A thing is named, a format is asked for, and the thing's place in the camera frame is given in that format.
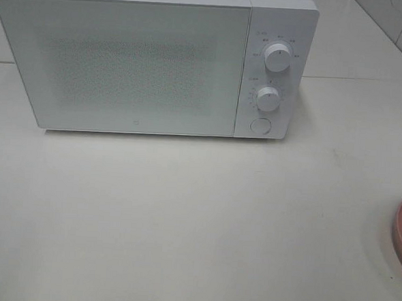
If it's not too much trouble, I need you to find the round white door button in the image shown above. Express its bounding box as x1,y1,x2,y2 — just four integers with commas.
250,118,272,136

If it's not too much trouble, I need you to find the white microwave door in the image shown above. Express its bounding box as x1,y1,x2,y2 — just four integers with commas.
0,0,250,136

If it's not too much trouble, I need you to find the lower white microwave knob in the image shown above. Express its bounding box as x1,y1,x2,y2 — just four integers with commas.
256,86,281,112

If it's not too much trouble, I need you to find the white microwave knob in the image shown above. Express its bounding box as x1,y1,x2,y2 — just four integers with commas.
262,41,292,73
256,86,281,112

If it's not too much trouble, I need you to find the white microwave oven body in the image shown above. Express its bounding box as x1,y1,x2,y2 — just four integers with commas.
0,0,320,140

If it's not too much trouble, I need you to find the upper white microwave knob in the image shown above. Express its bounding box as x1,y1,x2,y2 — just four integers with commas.
262,41,292,73

